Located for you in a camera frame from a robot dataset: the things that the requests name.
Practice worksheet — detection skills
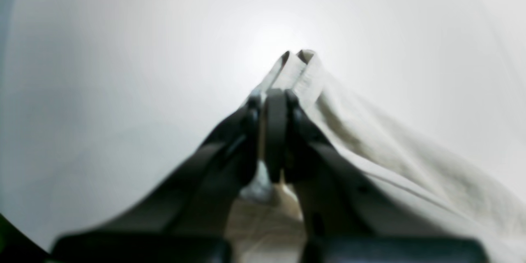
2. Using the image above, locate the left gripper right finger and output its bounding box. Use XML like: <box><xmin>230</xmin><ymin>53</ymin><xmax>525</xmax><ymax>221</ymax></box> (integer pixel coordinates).
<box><xmin>263</xmin><ymin>89</ymin><xmax>489</xmax><ymax>263</ymax></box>

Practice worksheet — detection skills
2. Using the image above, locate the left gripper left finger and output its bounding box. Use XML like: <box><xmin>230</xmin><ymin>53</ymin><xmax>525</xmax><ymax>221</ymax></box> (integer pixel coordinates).
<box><xmin>49</xmin><ymin>96</ymin><xmax>261</xmax><ymax>263</ymax></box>

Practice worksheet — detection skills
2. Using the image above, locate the light grey t-shirt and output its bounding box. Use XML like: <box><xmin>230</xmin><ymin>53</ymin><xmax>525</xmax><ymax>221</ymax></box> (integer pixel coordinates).
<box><xmin>224</xmin><ymin>49</ymin><xmax>526</xmax><ymax>263</ymax></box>

